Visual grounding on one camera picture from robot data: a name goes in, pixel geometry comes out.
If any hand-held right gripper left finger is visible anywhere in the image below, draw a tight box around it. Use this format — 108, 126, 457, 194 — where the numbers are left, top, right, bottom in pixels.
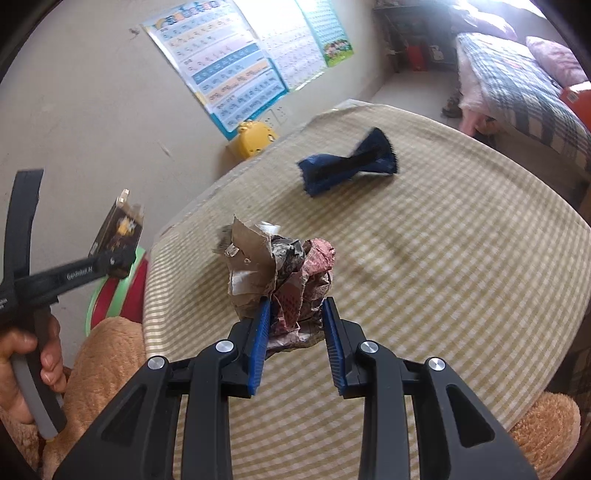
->
53, 298, 273, 480

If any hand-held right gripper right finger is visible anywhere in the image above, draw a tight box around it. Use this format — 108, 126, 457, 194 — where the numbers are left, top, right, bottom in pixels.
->
322, 296, 539, 480

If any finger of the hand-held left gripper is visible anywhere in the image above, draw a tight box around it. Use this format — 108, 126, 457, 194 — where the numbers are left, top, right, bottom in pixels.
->
95, 247, 139, 279

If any red basin with green rim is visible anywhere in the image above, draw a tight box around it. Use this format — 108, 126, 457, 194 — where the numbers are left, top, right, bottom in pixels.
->
85, 247, 149, 336

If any dark brown small box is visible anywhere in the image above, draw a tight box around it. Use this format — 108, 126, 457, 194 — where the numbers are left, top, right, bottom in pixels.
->
88, 188, 145, 259

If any grey newspaper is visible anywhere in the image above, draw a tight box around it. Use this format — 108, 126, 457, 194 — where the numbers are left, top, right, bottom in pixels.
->
213, 213, 308, 324

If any person's left hand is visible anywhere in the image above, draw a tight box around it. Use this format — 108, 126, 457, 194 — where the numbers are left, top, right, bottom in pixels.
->
0, 314, 68, 425

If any blue foil wrapper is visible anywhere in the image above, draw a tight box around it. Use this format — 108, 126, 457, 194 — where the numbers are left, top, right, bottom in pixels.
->
297, 127, 398, 198

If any yellow duck toy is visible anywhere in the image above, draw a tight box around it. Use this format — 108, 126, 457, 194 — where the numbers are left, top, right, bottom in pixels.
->
235, 120, 280, 160

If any pair of shoes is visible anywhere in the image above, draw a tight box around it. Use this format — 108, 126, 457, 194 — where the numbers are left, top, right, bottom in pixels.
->
441, 90, 462, 118

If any bed with plaid quilt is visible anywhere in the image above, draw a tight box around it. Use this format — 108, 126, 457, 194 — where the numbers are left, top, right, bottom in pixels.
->
455, 32, 591, 171

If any dark shelf unit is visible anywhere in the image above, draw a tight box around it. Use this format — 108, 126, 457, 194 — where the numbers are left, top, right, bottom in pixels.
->
372, 0, 458, 72

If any orange box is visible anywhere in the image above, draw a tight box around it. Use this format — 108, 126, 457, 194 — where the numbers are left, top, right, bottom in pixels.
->
561, 80, 591, 134

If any pink patterned pillow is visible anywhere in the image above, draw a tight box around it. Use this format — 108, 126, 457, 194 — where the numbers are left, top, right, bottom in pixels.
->
526, 36, 585, 88

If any white wall outlet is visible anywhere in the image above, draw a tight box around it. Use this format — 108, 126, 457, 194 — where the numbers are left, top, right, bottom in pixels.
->
261, 104, 289, 127

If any blue letter wall poster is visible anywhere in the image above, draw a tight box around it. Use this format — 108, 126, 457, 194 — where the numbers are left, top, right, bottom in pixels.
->
142, 0, 291, 141

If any white chart wall poster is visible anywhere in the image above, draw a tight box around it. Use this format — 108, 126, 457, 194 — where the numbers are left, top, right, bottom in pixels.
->
235, 0, 326, 90

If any green chart wall poster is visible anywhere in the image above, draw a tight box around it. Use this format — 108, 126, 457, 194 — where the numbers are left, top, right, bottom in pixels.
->
295, 0, 356, 68

